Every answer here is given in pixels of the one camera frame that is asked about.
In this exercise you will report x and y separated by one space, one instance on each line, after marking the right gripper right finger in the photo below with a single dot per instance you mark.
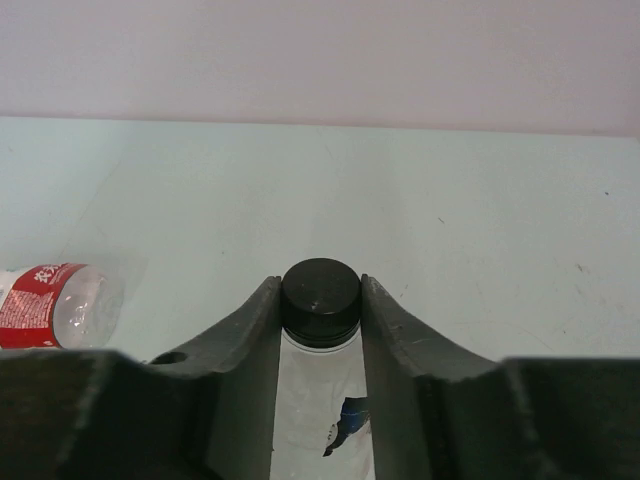
439 411

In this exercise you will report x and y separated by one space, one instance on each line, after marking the small clear blue-label bottle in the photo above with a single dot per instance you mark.
322 421

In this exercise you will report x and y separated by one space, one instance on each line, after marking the clear red-label bottle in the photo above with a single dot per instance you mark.
66 306

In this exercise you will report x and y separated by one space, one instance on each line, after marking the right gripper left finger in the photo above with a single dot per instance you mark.
203 410

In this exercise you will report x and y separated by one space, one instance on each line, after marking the black bottle cap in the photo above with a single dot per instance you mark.
320 303

